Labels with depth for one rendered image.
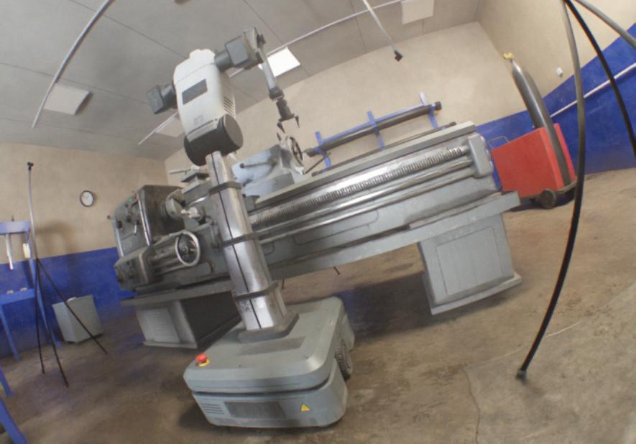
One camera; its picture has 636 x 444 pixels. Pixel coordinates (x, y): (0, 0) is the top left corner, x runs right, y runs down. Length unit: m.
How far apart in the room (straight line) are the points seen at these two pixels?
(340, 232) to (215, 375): 0.89
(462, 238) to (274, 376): 0.98
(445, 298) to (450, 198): 0.49
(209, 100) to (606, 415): 1.54
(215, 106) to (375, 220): 0.89
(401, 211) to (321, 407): 0.92
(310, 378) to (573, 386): 0.71
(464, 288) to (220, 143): 1.27
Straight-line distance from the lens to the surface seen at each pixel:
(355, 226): 1.30
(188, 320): 2.05
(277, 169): 1.56
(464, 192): 1.33
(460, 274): 1.33
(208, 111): 1.06
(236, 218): 0.96
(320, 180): 1.33
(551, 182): 2.89
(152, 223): 2.22
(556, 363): 0.91
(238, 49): 1.14
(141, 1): 3.39
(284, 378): 0.76
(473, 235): 1.30
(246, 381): 0.82
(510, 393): 0.83
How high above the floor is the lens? 0.60
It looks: 4 degrees up
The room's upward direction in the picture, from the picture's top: 18 degrees counter-clockwise
